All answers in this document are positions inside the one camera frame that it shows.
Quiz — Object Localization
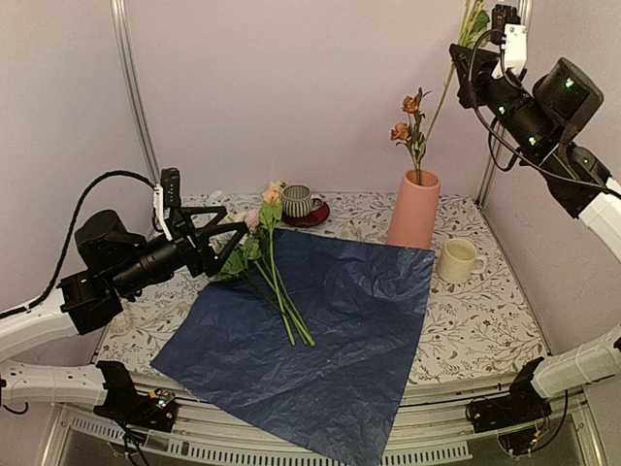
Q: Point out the dark red saucer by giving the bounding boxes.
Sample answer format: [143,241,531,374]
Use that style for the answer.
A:
[281,198,330,228]

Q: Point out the artificial flower bouquet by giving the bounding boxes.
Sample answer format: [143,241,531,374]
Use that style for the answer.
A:
[212,182,316,348]

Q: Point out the blue wrapping paper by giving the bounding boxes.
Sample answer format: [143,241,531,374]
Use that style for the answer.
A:
[149,229,437,465]

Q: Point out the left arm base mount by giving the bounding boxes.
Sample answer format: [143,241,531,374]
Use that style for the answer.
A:
[93,386,179,433]

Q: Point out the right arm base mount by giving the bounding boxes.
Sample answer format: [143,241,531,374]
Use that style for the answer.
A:
[465,394,552,457]

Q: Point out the pink vase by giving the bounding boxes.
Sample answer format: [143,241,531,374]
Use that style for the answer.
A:
[386,170,441,250]

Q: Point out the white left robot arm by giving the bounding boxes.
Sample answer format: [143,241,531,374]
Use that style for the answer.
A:
[1,207,248,421]

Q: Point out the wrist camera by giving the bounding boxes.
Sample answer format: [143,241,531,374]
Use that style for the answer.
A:
[152,167,181,242]
[491,0,532,80]

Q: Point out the floral tablecloth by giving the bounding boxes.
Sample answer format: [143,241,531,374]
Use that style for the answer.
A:
[97,194,547,386]

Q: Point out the left aluminium frame post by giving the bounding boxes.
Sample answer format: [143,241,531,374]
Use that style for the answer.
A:
[110,0,161,184]

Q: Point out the orange rose stem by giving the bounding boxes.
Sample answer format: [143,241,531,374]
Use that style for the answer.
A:
[390,87,430,185]

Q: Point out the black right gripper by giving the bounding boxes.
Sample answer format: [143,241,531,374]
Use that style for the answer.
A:
[451,43,556,157]

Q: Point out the striped ceramic cup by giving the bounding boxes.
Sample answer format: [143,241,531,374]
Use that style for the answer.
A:
[281,184,322,217]

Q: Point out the aluminium front rail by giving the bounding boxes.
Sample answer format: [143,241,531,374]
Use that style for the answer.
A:
[42,377,610,465]

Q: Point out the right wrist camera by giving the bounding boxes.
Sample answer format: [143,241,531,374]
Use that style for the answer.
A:
[491,0,532,80]

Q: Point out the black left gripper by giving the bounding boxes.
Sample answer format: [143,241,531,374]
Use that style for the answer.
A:
[111,206,248,298]

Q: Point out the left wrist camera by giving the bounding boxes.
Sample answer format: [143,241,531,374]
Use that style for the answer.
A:
[152,167,181,242]

